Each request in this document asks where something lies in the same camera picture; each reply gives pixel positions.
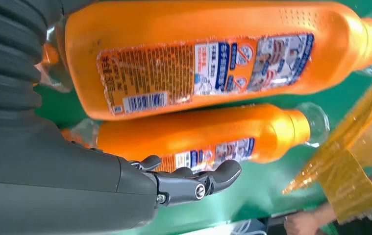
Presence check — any yellow taped cardboard sheet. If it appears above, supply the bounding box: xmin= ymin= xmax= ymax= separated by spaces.
xmin=282 ymin=70 xmax=372 ymax=225

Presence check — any person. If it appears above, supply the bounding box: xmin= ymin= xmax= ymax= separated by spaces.
xmin=268 ymin=162 xmax=372 ymax=235

